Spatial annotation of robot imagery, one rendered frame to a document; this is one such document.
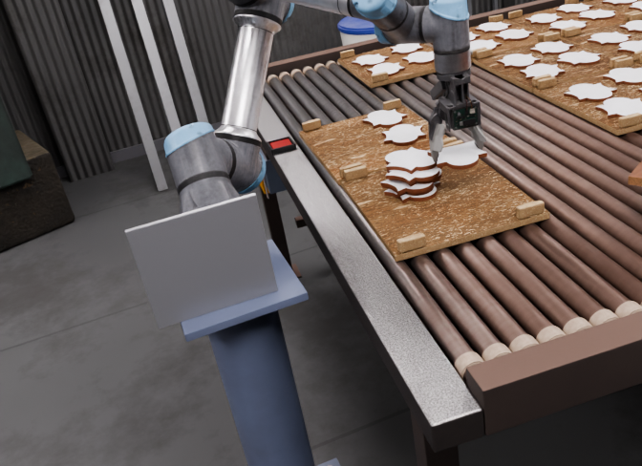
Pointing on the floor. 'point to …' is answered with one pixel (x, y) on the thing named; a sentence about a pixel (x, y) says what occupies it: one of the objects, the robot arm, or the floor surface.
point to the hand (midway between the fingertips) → (457, 153)
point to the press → (28, 188)
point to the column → (260, 370)
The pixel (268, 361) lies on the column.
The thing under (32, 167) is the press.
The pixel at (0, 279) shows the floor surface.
